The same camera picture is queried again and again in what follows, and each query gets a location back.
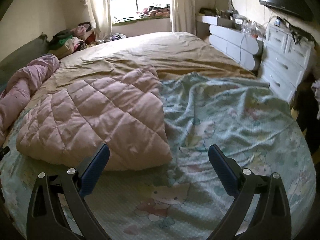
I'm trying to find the pink quilted jacket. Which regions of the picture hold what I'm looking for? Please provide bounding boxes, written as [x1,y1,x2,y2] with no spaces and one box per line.
[16,66,172,171]

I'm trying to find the cream curtain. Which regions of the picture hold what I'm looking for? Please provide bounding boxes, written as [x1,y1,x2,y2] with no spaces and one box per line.
[85,0,112,40]
[170,0,196,34]

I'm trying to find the left cream curtain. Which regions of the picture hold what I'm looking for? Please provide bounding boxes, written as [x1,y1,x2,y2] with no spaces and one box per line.
[85,0,112,40]

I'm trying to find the grey green headboard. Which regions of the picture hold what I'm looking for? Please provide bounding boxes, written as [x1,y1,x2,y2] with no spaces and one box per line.
[0,33,49,91]

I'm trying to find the tan bed sheet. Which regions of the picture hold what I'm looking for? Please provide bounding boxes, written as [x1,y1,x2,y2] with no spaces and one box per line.
[26,32,255,109]

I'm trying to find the teal cartoon print blanket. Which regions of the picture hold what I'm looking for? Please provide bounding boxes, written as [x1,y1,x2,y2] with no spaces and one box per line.
[0,71,317,240]

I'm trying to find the white drawer cabinet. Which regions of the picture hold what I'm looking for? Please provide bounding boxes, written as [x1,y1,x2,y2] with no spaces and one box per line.
[258,24,316,105]

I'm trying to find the right cream curtain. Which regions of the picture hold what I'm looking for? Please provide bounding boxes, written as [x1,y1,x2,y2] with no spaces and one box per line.
[170,0,196,34]

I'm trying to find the clothes on window sill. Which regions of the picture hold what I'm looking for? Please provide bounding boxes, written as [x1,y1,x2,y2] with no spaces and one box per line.
[137,4,170,18]

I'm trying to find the pile of clothes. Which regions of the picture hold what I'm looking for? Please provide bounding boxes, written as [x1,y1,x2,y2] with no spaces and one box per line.
[48,22,97,59]

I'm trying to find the pink rolled duvet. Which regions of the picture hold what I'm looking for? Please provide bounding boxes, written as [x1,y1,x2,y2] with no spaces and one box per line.
[1,54,60,145]

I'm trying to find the white vanity mirror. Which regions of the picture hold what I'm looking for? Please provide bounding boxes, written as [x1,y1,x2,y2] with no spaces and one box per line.
[214,0,235,13]

